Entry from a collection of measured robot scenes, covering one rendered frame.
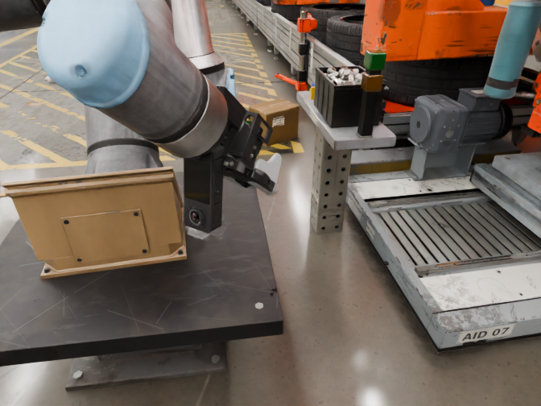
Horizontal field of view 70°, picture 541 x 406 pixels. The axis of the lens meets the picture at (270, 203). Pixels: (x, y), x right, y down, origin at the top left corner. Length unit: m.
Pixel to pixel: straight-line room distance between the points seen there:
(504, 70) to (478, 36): 0.37
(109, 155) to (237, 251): 0.33
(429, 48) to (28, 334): 1.47
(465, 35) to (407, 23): 0.24
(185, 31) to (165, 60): 0.50
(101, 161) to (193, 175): 0.39
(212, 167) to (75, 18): 0.21
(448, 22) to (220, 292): 1.25
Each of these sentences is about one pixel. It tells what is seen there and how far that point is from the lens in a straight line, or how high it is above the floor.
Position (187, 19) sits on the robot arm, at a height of 0.74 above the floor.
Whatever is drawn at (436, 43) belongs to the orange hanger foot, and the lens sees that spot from 1.63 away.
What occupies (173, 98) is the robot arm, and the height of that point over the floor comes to 0.74.
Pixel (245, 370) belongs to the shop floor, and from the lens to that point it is 1.02.
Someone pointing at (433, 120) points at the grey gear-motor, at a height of 0.36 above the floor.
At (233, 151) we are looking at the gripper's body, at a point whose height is 0.64.
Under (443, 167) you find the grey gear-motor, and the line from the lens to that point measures 1.80.
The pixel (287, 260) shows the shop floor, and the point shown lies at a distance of 1.29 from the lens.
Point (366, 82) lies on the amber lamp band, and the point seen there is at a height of 0.59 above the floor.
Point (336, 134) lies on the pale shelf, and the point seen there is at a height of 0.45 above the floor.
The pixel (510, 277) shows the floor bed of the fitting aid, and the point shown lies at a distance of 1.31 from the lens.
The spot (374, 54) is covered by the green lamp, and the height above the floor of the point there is 0.66.
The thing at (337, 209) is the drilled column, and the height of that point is 0.10.
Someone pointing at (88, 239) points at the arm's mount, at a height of 0.38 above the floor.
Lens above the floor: 0.85
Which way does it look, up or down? 33 degrees down
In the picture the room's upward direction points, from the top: straight up
